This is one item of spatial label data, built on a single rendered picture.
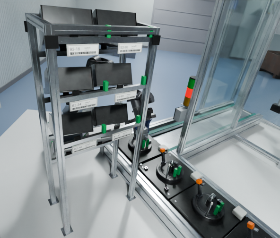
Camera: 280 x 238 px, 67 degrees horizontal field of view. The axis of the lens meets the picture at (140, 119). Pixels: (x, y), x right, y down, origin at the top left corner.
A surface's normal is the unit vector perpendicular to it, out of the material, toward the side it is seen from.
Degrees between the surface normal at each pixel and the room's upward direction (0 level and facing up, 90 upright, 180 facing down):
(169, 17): 90
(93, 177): 0
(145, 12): 90
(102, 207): 0
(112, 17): 65
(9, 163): 0
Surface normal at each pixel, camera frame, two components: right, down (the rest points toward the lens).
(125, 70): 0.46, 0.09
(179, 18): -0.01, 0.51
